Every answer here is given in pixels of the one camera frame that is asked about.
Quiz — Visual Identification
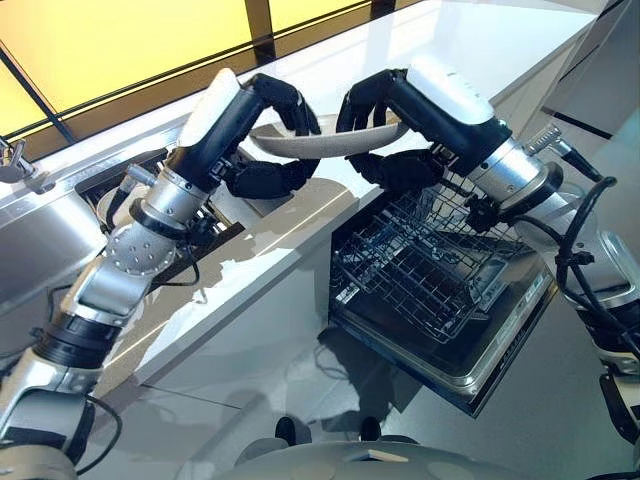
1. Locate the white kitchen counter cabinet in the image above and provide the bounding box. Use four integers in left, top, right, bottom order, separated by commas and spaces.
94, 184, 386, 387

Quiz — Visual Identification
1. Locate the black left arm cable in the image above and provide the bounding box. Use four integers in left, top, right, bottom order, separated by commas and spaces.
74, 393, 124, 476

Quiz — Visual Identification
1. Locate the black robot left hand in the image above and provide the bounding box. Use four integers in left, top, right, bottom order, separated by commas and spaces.
166, 67, 322, 201

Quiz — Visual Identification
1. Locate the dark robot right foot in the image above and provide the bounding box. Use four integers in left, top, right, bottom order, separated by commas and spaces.
359, 416, 383, 442

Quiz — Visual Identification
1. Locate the grey-white ceramic plate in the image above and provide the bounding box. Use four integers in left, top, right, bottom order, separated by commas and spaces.
248, 113, 409, 162

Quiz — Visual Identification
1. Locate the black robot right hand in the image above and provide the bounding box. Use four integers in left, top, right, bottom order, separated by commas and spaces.
335, 54, 514, 196

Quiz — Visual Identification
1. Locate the stainless dishwasher door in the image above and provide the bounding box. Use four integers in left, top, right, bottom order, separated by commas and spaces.
319, 259, 559, 419

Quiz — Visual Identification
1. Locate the white tall cabinet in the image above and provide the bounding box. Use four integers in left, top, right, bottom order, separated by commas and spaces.
492, 0, 640, 151

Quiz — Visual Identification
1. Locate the dark robot left foot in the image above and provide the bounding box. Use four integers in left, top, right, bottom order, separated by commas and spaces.
274, 414, 298, 443

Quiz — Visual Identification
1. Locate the grey robot torso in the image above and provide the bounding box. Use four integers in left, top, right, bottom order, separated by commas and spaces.
179, 433, 506, 480

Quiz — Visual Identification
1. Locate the yellow-lit window with dark frame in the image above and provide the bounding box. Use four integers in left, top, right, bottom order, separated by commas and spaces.
0, 0, 424, 164

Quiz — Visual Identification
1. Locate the dark robot foot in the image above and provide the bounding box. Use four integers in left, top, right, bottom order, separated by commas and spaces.
359, 416, 383, 442
274, 414, 298, 443

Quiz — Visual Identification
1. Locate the pale plate in sink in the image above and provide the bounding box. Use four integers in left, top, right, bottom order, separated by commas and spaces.
96, 188, 152, 227

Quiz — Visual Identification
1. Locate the wire dishwasher rack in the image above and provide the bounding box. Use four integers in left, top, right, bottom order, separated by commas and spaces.
332, 167, 534, 346

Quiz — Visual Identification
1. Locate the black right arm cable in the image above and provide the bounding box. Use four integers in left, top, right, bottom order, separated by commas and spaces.
522, 124, 640, 351

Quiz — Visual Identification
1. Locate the stainless steel sink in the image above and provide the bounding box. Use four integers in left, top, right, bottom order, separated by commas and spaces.
0, 145, 246, 306

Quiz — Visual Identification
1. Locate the chrome faucet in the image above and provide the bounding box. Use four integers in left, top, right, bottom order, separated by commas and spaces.
0, 137, 57, 196

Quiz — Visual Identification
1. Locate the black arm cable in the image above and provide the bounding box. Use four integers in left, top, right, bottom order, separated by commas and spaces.
74, 393, 124, 476
522, 124, 640, 351

